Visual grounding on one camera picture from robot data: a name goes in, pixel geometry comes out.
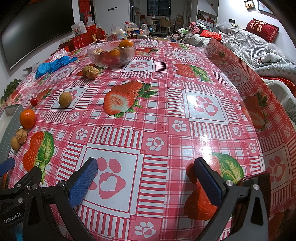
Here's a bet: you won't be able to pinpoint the white rectangular tray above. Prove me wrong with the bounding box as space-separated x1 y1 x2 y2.
0 104 24 163

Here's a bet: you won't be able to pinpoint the kiwi beside bowl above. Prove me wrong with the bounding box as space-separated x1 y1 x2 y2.
82 65 90 76

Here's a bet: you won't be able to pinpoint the red embroidered cushion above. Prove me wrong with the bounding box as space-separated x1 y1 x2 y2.
245 19 279 43

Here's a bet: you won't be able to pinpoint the wrinkled walnut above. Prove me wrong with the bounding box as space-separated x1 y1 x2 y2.
16 128 28 144

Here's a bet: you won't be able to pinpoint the brown kiwi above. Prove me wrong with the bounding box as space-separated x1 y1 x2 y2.
11 136 21 151

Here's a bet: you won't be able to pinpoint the pink strawberry tablecloth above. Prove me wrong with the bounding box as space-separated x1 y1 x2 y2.
6 40 295 240

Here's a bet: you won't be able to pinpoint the orange in bowl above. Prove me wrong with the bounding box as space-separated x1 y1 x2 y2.
119 40 134 48

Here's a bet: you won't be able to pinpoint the red gift boxes stack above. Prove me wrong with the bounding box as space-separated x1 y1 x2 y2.
59 25 107 52

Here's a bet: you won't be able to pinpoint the orange mandarin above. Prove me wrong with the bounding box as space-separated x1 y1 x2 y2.
20 109 36 129

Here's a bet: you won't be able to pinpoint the green potted plant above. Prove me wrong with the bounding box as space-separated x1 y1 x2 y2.
0 78 22 106

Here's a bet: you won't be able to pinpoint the glass fruit bowl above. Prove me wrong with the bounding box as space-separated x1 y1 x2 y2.
87 41 136 68

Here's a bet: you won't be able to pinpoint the walnut beside bowl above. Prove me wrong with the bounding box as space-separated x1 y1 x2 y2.
85 66 100 79

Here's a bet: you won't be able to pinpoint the brown kiwi mid table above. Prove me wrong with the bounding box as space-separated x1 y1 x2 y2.
58 91 72 108

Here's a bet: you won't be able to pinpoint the blue plastic gloves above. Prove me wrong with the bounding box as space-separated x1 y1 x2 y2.
35 56 77 78

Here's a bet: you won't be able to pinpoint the red cherry tomato on table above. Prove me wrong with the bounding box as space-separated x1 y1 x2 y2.
30 97 39 106

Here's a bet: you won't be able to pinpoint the black television screen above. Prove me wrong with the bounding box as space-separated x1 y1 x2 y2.
1 0 74 69

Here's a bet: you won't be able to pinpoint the grey white bedding sofa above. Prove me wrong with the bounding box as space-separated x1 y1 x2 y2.
184 22 296 98

